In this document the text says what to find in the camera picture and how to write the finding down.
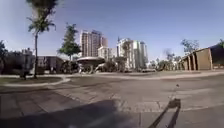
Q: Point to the white high-rise building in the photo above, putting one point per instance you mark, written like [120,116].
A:
[135,53]

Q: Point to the low dark building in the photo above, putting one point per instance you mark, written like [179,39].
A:
[50,63]

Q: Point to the bare-branched tree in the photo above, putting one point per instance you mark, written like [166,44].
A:
[190,46]

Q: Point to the dark bushy tree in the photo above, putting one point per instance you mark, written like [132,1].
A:
[2,56]

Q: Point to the tall palm tree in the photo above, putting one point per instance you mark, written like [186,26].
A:
[36,50]

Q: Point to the round roofed shelter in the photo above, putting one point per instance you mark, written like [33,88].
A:
[90,61]

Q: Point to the tall brown tower building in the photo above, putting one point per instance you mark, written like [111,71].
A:
[90,43]

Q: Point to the pale curved kerb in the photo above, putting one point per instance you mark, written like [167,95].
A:
[50,83]

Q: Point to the brown slatted building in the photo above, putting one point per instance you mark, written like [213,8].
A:
[203,59]

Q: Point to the leafy green tree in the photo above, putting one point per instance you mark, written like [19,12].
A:
[69,43]

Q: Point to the grass patch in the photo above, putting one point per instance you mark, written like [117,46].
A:
[23,80]

